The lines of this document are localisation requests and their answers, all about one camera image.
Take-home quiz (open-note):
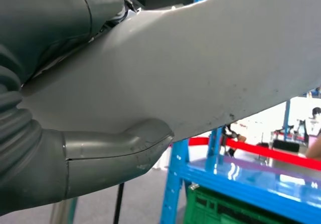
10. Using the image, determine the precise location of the blue metal shelf rack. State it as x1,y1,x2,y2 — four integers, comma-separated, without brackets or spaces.
160,0,321,224

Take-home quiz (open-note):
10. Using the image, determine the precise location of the green plastic crate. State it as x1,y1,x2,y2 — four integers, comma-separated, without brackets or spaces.
184,184,301,224

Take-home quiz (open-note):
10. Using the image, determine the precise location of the black stanchion post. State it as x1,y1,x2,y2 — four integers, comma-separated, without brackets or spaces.
113,182,126,224

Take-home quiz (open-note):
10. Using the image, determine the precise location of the person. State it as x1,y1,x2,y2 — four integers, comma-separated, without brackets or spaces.
304,107,321,161
220,124,248,158

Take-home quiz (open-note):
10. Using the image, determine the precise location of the long red barrier belt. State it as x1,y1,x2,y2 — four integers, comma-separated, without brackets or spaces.
188,136,321,171

